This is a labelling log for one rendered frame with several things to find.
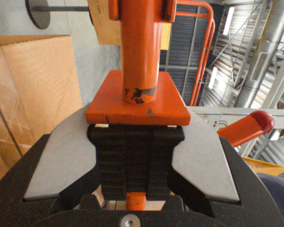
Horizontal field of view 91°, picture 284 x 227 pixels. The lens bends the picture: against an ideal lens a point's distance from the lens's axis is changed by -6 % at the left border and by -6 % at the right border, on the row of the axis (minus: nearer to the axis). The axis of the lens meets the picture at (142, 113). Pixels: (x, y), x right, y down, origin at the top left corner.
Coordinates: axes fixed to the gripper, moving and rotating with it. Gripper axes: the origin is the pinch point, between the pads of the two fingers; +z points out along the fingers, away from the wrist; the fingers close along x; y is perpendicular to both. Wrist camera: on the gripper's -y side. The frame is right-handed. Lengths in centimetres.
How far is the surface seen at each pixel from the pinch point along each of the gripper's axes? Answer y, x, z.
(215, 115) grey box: 56, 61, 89
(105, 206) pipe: 15.0, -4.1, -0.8
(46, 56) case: -1.9, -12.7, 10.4
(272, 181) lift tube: 17.9, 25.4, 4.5
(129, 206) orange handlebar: 11.2, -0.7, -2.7
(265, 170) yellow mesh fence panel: 64, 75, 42
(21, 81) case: -0.4, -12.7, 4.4
